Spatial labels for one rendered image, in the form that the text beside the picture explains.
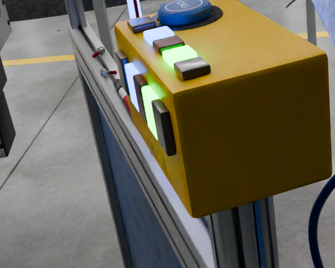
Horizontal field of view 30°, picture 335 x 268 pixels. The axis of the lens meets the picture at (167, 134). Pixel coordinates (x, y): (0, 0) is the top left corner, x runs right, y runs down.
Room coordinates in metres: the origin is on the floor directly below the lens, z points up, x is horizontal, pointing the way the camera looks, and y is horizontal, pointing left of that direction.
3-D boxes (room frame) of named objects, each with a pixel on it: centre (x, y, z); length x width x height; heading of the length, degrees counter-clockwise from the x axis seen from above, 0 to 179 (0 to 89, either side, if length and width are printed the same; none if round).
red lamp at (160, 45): (0.40, -0.01, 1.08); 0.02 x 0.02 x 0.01; 12
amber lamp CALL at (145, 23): (0.45, 0.01, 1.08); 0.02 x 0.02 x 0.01; 12
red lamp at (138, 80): (0.39, 0.01, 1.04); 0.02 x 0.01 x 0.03; 12
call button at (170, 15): (0.46, -0.03, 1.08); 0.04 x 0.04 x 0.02
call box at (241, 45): (0.41, -0.04, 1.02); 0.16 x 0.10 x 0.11; 12
